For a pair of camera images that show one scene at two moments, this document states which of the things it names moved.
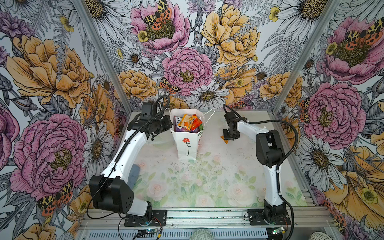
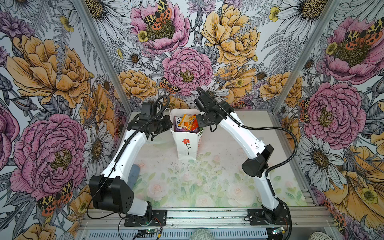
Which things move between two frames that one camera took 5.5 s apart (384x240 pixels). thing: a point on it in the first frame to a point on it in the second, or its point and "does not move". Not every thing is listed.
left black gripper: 168,124 does not move
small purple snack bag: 177,120 does not move
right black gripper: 226,136 to 201,123
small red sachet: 196,123 does not move
